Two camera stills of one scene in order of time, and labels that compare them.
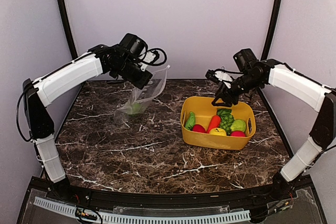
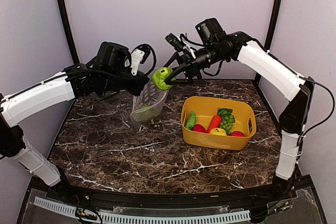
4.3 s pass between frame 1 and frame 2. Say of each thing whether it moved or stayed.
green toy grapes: stayed
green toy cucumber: stayed
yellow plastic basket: stayed
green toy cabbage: moved
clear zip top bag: moved
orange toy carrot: stayed
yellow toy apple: stayed
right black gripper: moved
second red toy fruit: stayed
